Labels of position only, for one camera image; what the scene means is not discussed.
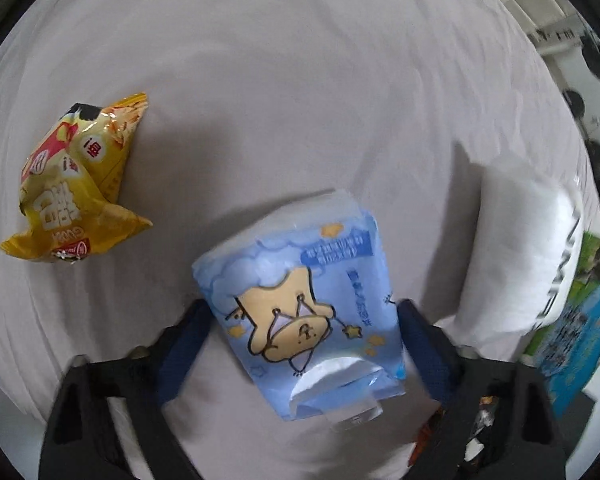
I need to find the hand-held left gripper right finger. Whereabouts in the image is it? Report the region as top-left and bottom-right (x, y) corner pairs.
(396, 299), (567, 480)

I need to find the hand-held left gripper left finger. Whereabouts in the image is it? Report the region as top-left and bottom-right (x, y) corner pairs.
(39, 299), (212, 480)

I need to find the blue cartoon tissue pack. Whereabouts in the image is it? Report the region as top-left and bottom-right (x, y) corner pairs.
(192, 188), (407, 421)

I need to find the yellow snack bag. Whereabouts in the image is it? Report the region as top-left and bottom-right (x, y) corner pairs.
(0, 92), (154, 264)

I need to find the orange snack packet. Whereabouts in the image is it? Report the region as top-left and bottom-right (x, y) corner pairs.
(410, 407), (448, 468)

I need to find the white plastic-wrapped pack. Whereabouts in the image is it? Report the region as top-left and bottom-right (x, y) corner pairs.
(453, 154), (585, 348)

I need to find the green and blue box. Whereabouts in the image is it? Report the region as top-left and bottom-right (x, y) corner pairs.
(521, 231), (600, 420)

